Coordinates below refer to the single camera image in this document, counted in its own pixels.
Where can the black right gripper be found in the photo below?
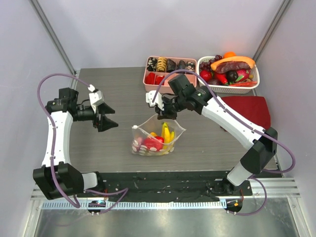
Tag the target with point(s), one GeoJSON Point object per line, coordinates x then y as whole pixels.
{"type": "Point", "coordinates": [165, 108]}

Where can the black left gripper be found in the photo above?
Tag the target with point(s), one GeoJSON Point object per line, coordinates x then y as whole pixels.
{"type": "Point", "coordinates": [105, 123]}

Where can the yellow banana bunch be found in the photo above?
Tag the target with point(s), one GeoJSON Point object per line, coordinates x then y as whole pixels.
{"type": "Point", "coordinates": [166, 134]}

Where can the orange fruit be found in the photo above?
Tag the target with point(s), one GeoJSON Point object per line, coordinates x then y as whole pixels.
{"type": "Point", "coordinates": [153, 134]}

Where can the clear polka dot zip bag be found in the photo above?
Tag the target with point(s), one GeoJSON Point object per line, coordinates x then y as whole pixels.
{"type": "Point", "coordinates": [154, 125]}

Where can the purple red onion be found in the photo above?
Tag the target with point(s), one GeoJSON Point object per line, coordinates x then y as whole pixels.
{"type": "Point", "coordinates": [137, 142]}

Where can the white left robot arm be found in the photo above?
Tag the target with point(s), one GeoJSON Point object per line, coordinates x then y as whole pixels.
{"type": "Point", "coordinates": [56, 173]}

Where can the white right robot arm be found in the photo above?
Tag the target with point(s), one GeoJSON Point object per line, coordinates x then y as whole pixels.
{"type": "Point", "coordinates": [260, 143]}

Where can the pink compartment box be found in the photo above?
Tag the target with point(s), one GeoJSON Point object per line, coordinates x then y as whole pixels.
{"type": "Point", "coordinates": [158, 67]}

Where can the red apple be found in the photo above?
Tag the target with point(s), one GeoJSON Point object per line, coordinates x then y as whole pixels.
{"type": "Point", "coordinates": [206, 75]}

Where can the dark grapes bunch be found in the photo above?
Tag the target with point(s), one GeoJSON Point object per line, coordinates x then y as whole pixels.
{"type": "Point", "coordinates": [205, 63]}

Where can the red chili pepper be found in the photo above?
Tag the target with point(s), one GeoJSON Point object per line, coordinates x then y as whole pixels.
{"type": "Point", "coordinates": [222, 78]}

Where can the purple sweet potato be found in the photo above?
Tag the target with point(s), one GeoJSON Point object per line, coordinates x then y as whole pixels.
{"type": "Point", "coordinates": [231, 66]}

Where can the dark plum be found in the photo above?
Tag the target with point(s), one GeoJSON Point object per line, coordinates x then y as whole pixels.
{"type": "Point", "coordinates": [232, 76]}

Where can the white fruit basket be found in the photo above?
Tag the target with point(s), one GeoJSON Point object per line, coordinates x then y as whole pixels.
{"type": "Point", "coordinates": [241, 87]}

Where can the pink dragon fruit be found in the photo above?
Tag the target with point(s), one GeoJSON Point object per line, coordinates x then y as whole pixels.
{"type": "Point", "coordinates": [243, 75]}

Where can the small orange tangerine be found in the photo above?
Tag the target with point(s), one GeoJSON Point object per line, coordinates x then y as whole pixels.
{"type": "Point", "coordinates": [229, 54]}

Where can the red cloth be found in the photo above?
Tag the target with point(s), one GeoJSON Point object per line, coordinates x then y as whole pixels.
{"type": "Point", "coordinates": [253, 108]}

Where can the orange papaya slice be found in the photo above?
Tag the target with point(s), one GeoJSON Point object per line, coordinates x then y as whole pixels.
{"type": "Point", "coordinates": [245, 59]}

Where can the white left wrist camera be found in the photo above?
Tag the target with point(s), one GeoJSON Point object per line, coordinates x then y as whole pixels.
{"type": "Point", "coordinates": [96, 97]}

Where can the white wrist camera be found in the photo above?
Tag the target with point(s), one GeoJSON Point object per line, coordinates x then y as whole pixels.
{"type": "Point", "coordinates": [154, 99]}
{"type": "Point", "coordinates": [96, 97]}

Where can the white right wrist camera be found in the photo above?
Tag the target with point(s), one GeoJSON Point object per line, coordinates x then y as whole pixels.
{"type": "Point", "coordinates": [154, 99]}

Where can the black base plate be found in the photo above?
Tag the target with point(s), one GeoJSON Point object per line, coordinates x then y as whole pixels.
{"type": "Point", "coordinates": [172, 186]}

